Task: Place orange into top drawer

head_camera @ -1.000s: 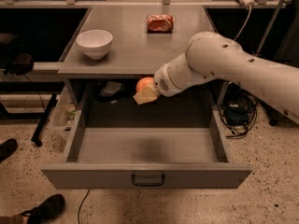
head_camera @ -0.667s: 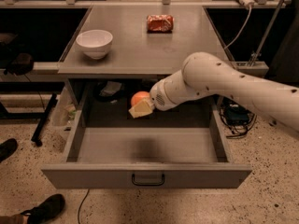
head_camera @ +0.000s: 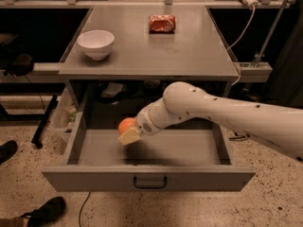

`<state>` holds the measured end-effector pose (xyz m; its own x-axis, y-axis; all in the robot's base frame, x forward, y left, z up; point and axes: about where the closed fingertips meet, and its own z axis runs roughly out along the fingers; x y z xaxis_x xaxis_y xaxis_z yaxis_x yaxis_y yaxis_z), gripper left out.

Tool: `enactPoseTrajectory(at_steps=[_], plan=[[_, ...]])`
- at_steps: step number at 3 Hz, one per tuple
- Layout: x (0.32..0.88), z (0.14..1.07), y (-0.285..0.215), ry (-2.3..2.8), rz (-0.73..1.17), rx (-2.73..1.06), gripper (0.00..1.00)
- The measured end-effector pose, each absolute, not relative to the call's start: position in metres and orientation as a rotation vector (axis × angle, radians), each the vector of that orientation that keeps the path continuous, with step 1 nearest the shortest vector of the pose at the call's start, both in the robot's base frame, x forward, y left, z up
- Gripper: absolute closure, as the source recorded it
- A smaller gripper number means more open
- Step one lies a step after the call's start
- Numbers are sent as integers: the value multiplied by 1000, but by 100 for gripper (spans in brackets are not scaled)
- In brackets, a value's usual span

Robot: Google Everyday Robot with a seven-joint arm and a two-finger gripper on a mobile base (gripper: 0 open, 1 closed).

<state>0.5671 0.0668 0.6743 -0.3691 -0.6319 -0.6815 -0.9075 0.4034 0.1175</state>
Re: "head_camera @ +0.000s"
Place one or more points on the black metal bar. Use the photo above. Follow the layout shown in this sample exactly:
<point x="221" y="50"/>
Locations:
<point x="36" y="139"/>

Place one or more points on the black shoe left edge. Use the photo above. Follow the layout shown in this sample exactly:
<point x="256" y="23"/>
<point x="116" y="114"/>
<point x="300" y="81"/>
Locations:
<point x="7" y="150"/>

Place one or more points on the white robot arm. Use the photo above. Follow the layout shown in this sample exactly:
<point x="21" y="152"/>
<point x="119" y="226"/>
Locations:
<point x="276" y="127"/>

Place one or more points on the black shoe lower left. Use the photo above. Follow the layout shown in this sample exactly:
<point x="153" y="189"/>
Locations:
<point x="48" y="213"/>

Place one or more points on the black drawer handle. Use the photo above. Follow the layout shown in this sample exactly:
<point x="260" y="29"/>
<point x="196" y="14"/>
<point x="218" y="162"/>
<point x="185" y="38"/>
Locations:
<point x="150" y="183"/>

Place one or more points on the orange fruit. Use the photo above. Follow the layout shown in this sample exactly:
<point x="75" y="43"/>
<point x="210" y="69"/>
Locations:
<point x="126" y="124"/>

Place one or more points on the grey open top drawer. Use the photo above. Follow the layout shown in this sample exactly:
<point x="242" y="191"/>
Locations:
<point x="193" y="156"/>

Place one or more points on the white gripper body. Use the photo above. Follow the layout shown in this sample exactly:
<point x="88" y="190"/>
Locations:
<point x="145" y="121"/>

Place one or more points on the white ceramic bowl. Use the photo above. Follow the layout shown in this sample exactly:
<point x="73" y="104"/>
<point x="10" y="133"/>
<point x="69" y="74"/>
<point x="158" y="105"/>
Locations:
<point x="96" y="44"/>

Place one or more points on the metal pole right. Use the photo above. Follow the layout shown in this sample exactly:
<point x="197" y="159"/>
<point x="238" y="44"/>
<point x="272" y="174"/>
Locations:
<point x="260" y="54"/>

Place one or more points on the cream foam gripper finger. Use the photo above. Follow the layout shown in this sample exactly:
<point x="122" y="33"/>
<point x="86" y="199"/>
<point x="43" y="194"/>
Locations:
<point x="129" y="136"/>

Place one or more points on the dark bag on shelf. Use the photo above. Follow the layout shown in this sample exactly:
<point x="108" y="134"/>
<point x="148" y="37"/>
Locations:
<point x="21" y="66"/>

